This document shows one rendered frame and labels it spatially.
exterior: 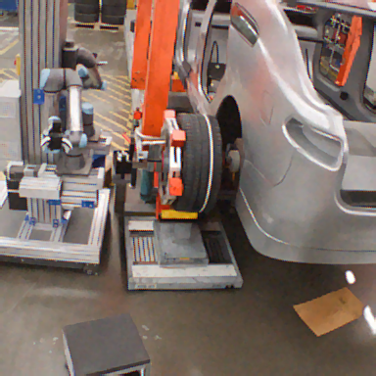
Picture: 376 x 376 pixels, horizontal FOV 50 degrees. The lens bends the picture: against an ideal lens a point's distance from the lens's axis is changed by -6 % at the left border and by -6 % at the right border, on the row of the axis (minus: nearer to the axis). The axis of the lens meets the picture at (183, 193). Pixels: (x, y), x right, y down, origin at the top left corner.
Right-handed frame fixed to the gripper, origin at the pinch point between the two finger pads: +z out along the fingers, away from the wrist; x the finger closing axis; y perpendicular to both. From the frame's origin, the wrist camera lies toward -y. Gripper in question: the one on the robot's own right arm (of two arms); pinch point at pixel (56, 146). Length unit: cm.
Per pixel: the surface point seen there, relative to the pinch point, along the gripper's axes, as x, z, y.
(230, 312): -127, 15, 107
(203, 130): -90, -33, -4
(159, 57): -71, -98, -29
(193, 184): -85, -15, 25
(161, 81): -77, -97, -12
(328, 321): -195, 41, 97
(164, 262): -89, -29, 99
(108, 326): -33, 40, 86
